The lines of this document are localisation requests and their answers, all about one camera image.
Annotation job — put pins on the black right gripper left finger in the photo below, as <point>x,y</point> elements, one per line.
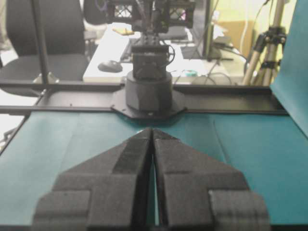
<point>108,192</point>

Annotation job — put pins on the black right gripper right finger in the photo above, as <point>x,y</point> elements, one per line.
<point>196,192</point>

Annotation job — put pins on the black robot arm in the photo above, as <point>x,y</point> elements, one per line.
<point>109,192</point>

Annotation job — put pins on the black computer mouse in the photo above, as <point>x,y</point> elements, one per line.
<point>110,66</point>

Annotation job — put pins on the white desk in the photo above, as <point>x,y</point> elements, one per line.
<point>148,57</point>

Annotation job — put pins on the teal backdrop sheet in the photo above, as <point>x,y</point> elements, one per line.
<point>291,84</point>

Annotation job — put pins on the black office chair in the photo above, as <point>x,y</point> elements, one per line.
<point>54,28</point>

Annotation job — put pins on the yellow object on desk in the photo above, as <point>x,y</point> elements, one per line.
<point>123,31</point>

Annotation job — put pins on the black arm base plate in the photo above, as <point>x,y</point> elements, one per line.
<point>148,106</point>

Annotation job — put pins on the black aluminium frame rail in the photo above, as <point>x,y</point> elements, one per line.
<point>103,97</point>

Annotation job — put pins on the camera tripod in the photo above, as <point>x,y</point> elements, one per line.
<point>263,64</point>

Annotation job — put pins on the black vertical frame post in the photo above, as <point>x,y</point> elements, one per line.
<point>40,40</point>

